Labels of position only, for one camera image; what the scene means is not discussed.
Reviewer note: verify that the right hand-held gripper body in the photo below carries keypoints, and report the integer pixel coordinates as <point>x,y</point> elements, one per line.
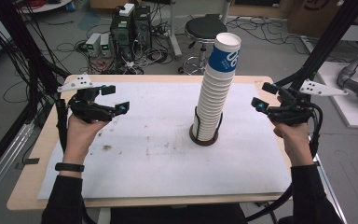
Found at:
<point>292,110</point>

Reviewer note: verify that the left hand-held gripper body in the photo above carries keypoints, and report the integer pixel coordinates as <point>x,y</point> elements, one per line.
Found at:
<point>87,110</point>

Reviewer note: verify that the stack of paper cups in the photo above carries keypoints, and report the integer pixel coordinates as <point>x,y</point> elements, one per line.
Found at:
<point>214,99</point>

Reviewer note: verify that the dark brown cup holder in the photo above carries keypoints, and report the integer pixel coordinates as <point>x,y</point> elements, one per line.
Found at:
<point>203,143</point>

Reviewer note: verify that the person's left hand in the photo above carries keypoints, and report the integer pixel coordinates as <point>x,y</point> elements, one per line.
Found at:
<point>79,137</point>

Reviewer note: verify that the person's right hand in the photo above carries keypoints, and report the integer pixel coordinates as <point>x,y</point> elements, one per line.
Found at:
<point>295,143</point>

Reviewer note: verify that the grey power supply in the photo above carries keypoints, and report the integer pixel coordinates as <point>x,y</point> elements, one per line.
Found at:
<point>105,45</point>
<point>92,43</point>

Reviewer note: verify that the black computer tower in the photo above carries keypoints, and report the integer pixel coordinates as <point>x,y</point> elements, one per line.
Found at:
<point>143,26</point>
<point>121,37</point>

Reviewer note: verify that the white platform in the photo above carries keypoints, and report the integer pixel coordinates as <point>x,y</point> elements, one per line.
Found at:
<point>348,115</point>

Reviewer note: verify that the black wristband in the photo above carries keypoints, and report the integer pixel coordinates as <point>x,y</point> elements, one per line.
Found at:
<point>69,167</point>

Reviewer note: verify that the white table mat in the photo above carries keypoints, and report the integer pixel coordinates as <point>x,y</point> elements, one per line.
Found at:
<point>155,168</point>

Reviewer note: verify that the white box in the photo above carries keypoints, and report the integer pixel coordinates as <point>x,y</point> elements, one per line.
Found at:
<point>126,9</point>

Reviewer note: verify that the cardboard box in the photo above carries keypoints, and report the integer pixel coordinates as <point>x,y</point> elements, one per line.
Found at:
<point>313,15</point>

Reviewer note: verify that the grey desk leg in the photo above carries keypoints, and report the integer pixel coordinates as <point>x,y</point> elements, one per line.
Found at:
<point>174,34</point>

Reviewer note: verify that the black round stool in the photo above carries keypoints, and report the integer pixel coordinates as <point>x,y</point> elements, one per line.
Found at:
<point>205,27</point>

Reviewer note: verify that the white round table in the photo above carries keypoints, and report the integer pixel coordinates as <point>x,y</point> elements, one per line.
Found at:
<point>48,6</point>

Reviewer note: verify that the person's black clothing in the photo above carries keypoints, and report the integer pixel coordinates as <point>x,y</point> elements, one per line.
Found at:
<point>177,215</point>

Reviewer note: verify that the aluminium rail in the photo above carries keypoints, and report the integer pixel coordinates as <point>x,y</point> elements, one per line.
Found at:
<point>3,158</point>

